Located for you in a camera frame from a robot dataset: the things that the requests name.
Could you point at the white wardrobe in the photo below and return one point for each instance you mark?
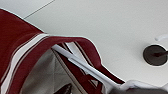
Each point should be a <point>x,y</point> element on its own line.
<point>100,20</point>

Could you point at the dark red varsity jacket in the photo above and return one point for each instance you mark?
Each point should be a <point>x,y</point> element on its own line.
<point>20,33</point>

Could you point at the black wall hook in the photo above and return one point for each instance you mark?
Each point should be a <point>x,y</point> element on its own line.
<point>154,55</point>

